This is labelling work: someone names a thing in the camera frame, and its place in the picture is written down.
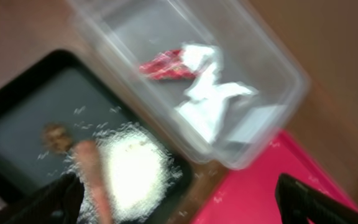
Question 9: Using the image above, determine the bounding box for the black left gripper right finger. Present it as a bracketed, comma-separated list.
[275, 174, 358, 224]

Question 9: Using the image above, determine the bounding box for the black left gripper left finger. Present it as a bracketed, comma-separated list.
[0, 174, 85, 224]

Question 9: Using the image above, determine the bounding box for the orange carrot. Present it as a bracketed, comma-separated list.
[73, 140, 114, 224]

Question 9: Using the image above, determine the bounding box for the brown mushroom piece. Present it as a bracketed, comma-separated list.
[42, 123, 73, 154]

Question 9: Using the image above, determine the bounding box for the white rice pile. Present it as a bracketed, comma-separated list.
[37, 105, 183, 224]

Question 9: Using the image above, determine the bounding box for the white napkin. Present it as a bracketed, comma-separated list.
[176, 44, 258, 143]

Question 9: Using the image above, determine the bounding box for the red ketchup packet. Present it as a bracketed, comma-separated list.
[139, 49, 197, 80]

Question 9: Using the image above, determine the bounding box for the black waste tray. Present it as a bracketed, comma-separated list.
[0, 49, 194, 224]

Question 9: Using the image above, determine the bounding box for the red serving tray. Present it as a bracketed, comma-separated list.
[191, 131, 358, 224]

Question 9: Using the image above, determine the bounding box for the clear plastic bin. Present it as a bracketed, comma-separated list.
[70, 0, 308, 169]

